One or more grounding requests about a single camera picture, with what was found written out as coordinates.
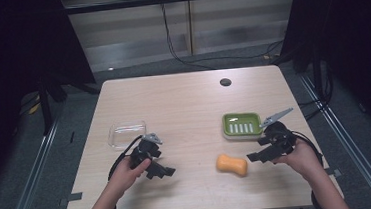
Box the green soap dish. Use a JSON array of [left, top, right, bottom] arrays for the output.
[[220, 109, 265, 143]]

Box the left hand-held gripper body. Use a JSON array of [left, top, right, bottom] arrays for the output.
[[128, 131, 165, 172]]

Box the right hand-held gripper black cable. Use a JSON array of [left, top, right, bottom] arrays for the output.
[[291, 128, 326, 171]]

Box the orange dumbbell-shaped object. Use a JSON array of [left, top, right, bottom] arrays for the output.
[[214, 151, 250, 179]]

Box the dark round table grommet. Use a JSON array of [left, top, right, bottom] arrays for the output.
[[219, 77, 233, 89]]

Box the metal floor rail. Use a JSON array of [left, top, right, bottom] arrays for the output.
[[0, 118, 67, 209], [297, 68, 371, 209]]

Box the left hand-held gripper black cable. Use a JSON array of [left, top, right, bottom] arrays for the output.
[[104, 135, 147, 182]]

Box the hand-held gripper black cable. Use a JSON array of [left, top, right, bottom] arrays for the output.
[[291, 128, 326, 171], [104, 135, 147, 182]]

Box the clear glass container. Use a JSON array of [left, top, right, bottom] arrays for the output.
[[106, 120, 150, 152]]

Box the black wall cable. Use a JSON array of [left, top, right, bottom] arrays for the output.
[[159, 0, 287, 74]]

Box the black curtain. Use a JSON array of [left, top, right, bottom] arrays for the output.
[[0, 0, 106, 200], [274, 0, 371, 153]]

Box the person's right hand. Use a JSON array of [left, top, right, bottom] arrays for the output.
[[271, 136, 325, 186]]

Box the grey floor tape strip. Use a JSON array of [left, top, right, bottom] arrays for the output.
[[57, 191, 84, 207]]

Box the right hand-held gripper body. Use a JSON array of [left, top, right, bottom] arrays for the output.
[[255, 107, 300, 162]]

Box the person's left hand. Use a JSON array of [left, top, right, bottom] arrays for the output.
[[106, 155, 156, 201]]

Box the black stand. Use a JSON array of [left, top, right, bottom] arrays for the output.
[[36, 73, 71, 137]]

